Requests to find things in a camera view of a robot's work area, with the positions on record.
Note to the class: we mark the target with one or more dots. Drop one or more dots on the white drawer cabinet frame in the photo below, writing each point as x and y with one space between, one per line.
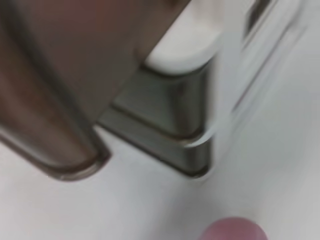
182 47

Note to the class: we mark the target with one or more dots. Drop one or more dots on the pink peach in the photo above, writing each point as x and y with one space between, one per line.
232 230

